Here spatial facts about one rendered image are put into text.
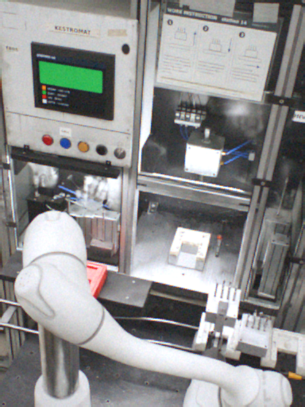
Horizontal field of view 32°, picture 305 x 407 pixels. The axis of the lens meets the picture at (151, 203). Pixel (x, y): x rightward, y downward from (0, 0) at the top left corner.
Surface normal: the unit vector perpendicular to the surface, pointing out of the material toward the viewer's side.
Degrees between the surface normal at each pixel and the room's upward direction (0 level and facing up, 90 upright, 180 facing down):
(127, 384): 0
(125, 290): 0
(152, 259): 0
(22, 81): 90
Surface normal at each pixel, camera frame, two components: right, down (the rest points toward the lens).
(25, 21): -0.24, 0.54
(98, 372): 0.07, -0.81
